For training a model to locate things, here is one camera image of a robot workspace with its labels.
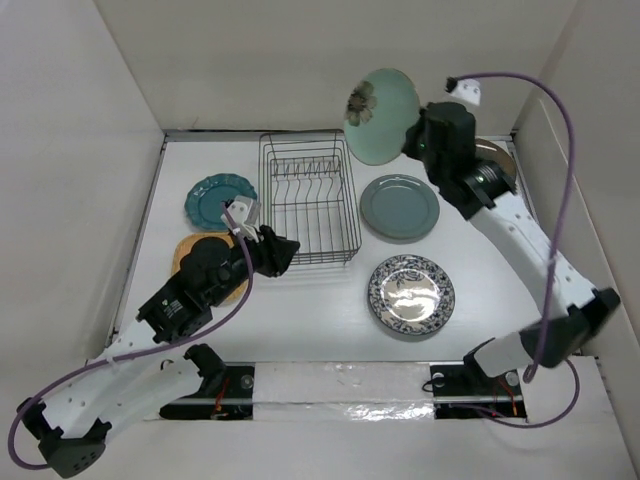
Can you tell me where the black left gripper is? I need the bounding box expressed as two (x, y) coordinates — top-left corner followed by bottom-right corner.
(209, 223), (299, 306)

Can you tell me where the mint green flower plate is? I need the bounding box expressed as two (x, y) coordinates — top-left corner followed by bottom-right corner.
(343, 68), (421, 166)

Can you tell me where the grey-blue round plate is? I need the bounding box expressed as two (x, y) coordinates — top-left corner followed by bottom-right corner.
(360, 174), (440, 241)

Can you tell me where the blue floral white plate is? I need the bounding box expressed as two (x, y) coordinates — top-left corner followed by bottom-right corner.
(367, 254), (456, 337)

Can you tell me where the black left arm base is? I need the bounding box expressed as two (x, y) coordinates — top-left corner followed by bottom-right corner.
(159, 344), (255, 421)

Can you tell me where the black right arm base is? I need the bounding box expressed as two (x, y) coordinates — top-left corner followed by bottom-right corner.
(421, 362), (527, 419)

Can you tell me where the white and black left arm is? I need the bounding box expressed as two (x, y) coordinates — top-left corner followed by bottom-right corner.
(7, 225), (300, 479)

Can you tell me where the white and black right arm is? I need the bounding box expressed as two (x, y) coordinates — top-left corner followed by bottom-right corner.
(402, 102), (621, 393)

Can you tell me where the brown speckled plate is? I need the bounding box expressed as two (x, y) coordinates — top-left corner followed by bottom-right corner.
(475, 138), (517, 180)

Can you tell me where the teal scalloped plate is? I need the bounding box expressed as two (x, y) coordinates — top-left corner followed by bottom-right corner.
(184, 173), (258, 232)

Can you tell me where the woven bamboo plate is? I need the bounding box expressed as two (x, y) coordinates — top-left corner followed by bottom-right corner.
(171, 232), (234, 275)

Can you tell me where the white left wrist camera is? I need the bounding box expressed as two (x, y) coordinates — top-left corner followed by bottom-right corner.
(220, 195), (260, 242)

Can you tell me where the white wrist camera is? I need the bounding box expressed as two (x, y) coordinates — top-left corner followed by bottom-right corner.
(445, 77), (481, 106)
(220, 195), (260, 242)

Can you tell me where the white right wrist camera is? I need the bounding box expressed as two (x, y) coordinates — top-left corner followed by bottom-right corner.
(445, 77), (481, 106)

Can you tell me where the grey wire dish rack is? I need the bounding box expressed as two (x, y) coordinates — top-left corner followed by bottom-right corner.
(258, 130), (362, 267)

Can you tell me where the silver mounting rail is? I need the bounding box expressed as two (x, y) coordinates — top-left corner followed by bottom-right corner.
(174, 359), (526, 416)

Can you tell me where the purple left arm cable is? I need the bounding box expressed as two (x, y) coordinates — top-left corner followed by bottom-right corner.
(8, 203), (257, 472)

